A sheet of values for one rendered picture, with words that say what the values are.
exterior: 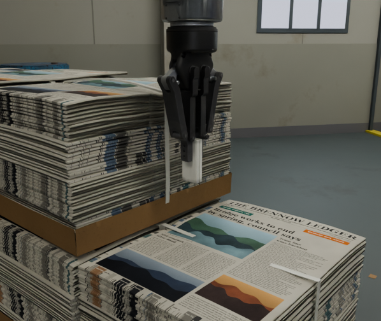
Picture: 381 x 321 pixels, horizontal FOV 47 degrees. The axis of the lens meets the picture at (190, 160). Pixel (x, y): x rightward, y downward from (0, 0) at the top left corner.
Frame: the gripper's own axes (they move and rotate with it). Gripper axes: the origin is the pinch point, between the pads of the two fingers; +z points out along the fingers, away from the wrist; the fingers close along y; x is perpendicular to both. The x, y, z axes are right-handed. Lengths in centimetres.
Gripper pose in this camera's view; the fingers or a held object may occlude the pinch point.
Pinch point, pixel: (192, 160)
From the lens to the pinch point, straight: 68.9
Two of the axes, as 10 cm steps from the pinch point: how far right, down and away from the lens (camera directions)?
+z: 0.0, 9.6, 2.6
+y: -6.4, 2.0, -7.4
